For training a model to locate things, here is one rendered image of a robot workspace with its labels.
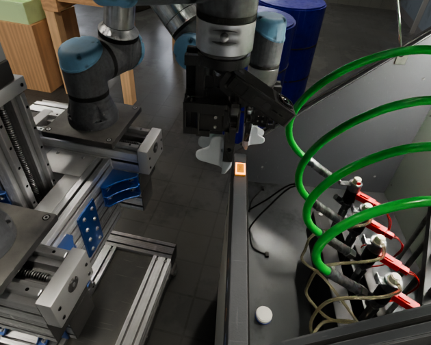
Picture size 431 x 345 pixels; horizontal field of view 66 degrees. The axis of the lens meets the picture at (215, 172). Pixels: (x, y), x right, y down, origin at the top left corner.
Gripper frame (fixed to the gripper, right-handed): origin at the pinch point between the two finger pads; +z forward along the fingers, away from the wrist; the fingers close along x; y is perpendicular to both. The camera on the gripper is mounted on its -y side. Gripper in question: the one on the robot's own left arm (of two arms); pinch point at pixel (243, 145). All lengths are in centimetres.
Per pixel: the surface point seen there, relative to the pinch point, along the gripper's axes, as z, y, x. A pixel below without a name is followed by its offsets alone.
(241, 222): 9.8, 0.5, -20.5
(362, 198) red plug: -5.8, 25.7, -24.3
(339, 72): -33.2, 12.8, -22.3
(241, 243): 9.8, 0.5, -27.3
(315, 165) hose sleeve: -12.6, 13.9, -22.5
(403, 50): -37.7, 21.8, -22.3
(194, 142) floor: 105, -29, 144
